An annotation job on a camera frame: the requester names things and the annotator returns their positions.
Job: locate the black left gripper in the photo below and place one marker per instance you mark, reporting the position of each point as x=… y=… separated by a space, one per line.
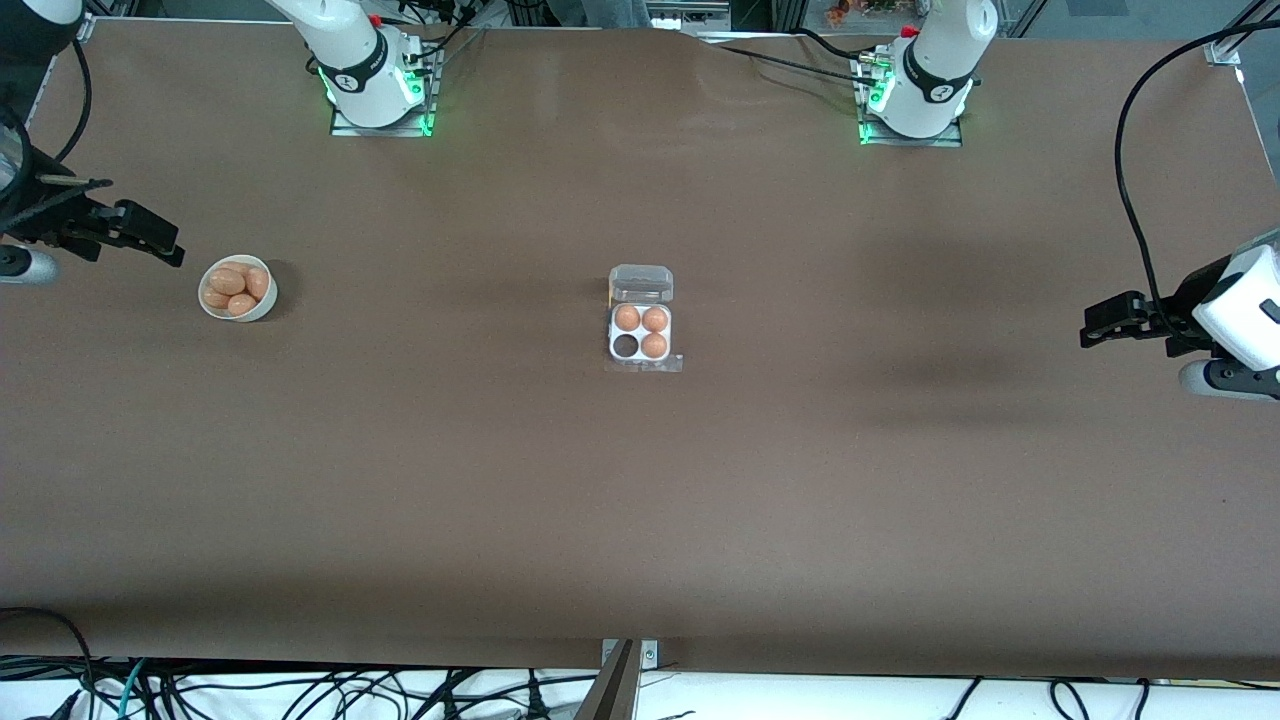
x=1180 y=312

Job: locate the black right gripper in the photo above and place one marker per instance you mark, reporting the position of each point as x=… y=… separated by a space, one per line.
x=52 y=222

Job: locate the clear plastic egg box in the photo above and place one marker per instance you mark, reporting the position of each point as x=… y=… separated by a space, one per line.
x=641 y=285

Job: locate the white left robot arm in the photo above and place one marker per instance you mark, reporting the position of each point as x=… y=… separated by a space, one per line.
x=935 y=60

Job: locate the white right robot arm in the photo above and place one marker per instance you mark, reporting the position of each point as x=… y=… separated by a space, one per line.
x=360 y=60

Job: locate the white round bowl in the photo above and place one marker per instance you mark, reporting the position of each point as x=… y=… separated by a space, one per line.
x=262 y=308

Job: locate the grey background equipment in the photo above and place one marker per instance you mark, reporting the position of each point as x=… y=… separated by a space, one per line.
x=700 y=15

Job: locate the silver mounting bracket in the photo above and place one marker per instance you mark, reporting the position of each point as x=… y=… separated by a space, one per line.
x=650 y=655

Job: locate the dark camera support bar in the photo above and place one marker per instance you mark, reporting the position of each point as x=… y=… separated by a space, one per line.
x=612 y=690

